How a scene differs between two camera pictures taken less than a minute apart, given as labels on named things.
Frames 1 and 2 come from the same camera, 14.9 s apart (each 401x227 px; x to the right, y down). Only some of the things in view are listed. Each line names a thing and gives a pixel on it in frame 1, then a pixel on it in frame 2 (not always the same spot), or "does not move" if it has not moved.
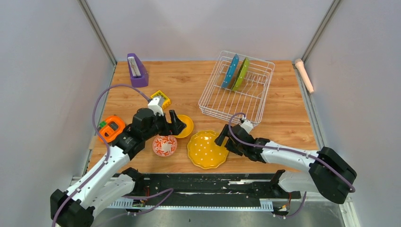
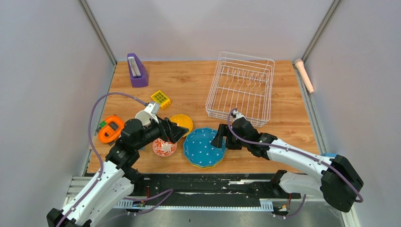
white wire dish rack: (238, 89) does not move
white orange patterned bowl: (165, 145) does not move
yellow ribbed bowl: (188, 130) does not move
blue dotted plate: (231, 71) -> (198, 148)
